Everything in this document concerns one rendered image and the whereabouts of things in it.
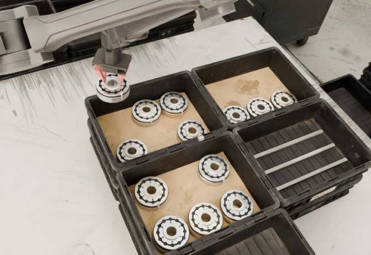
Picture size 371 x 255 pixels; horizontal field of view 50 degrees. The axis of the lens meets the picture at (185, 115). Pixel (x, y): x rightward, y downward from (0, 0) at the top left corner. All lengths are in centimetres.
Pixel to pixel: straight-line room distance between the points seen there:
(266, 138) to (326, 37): 212
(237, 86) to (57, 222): 83
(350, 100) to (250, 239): 154
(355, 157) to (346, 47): 206
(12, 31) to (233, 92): 99
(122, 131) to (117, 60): 32
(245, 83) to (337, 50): 186
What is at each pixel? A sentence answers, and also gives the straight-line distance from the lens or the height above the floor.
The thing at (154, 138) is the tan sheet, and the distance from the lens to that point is 137.
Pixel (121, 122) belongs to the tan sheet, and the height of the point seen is 83.
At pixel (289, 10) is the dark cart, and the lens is 280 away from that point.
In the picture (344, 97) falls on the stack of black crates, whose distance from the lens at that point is 260.
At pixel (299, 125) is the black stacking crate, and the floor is 83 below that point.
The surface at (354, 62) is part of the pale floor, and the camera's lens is 336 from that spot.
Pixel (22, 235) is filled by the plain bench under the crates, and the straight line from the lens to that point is 138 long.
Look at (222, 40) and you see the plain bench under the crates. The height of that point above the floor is 70.
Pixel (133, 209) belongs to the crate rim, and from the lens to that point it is 112.
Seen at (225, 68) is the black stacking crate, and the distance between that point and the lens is 155.
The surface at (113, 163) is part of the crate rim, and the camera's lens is 119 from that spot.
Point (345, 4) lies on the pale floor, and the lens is 398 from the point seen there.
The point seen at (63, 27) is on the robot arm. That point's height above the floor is 149.
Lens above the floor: 194
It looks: 50 degrees down
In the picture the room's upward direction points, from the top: 10 degrees clockwise
